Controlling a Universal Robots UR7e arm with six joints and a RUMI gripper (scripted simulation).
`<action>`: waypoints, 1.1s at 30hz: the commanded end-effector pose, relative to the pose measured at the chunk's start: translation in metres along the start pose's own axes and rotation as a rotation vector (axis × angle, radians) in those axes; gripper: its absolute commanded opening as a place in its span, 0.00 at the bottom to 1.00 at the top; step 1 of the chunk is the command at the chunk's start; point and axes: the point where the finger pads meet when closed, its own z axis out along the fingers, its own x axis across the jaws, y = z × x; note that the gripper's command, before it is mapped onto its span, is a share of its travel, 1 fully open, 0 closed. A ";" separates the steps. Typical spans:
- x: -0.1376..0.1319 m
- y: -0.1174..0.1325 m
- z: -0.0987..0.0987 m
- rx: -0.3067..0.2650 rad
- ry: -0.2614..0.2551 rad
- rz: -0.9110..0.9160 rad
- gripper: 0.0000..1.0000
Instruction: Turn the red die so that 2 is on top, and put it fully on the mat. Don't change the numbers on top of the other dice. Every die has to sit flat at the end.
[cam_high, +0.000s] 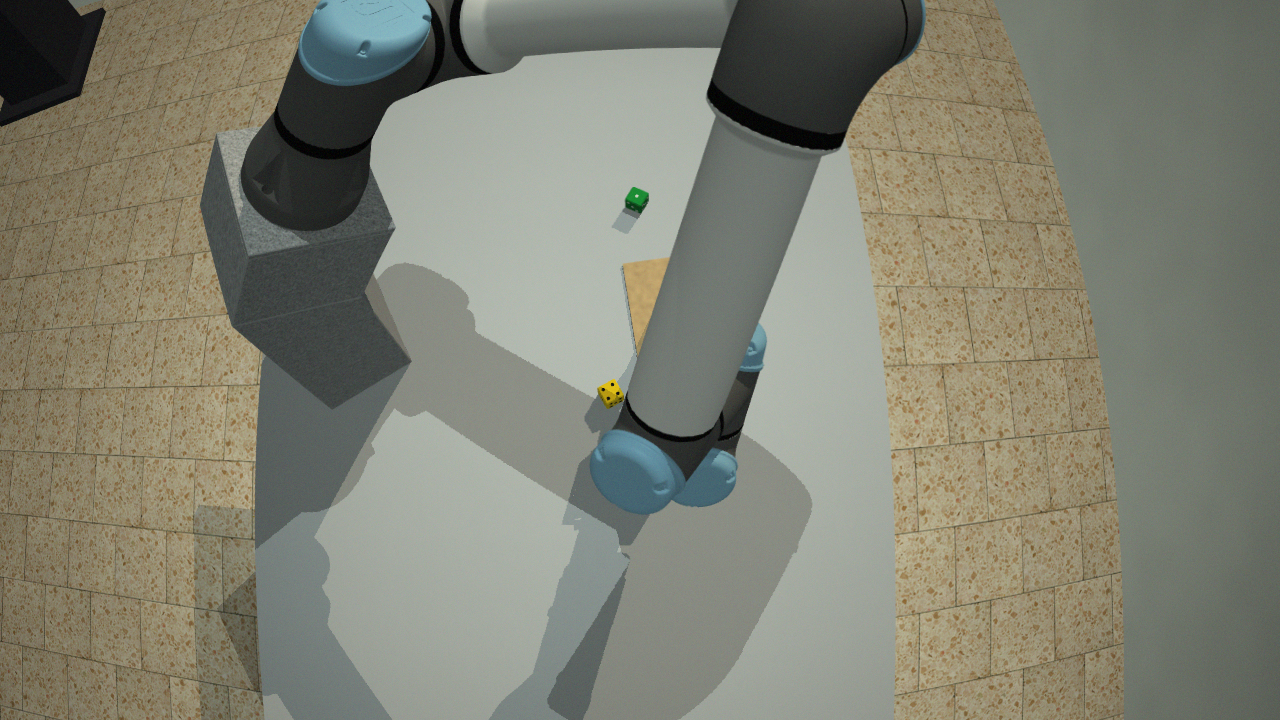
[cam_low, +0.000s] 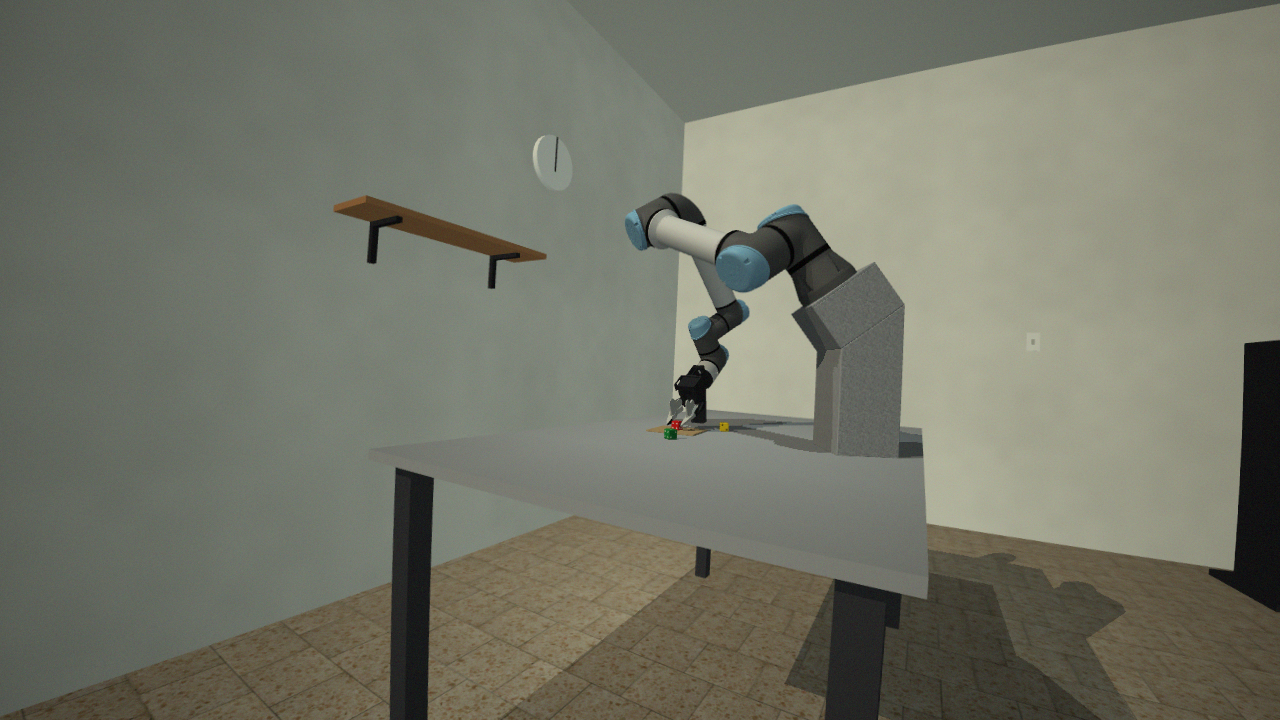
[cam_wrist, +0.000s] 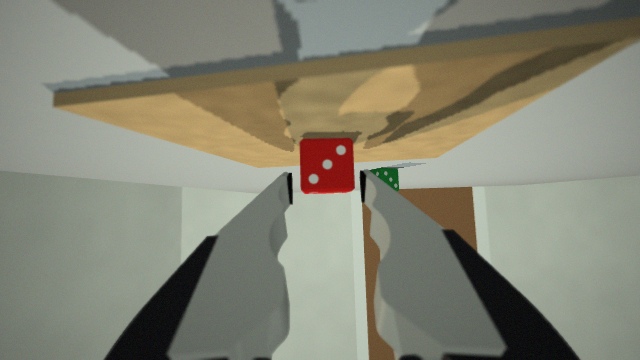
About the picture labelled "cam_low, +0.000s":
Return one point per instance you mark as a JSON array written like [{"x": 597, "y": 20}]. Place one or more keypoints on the tan mat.
[{"x": 684, "y": 431}]

